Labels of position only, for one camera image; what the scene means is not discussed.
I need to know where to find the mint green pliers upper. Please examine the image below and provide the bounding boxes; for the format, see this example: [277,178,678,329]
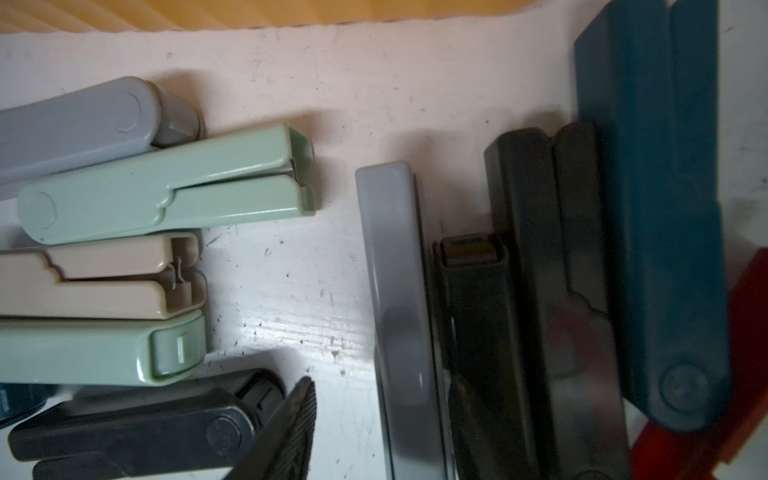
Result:
[17,122,317,245]

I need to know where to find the dark teal pliers right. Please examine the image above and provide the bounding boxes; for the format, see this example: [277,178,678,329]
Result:
[574,1,731,432]

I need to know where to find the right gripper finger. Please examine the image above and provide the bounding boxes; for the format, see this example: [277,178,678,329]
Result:
[226,376,317,480]

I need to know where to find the grey pruning pliers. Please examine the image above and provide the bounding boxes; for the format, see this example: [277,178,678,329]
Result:
[355,162,448,479]
[1,76,203,200]

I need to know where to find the mint green pliers lower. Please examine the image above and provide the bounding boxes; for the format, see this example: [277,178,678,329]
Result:
[1,310,207,387]

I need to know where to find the black pliers bottom centre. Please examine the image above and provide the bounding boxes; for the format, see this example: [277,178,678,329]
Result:
[8,369,285,479]

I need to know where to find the mint green pliers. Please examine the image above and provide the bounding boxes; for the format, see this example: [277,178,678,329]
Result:
[17,122,317,245]
[1,310,207,387]

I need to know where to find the red plastic tool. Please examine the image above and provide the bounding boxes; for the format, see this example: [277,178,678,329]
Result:
[629,247,768,480]

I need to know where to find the black pliers right pair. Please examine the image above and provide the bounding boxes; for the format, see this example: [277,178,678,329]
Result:
[433,233,539,479]

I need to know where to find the beige pruning pliers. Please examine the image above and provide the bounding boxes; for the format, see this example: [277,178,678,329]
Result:
[1,232,207,320]

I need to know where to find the dark teal pliers bottom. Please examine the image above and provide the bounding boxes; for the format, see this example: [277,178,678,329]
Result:
[0,383,58,429]

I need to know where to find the dark teal pliers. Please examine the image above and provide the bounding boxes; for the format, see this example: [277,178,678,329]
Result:
[574,1,731,432]
[0,383,58,429]

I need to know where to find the yellow plastic storage box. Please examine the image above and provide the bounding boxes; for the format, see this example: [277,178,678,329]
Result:
[1,0,531,34]

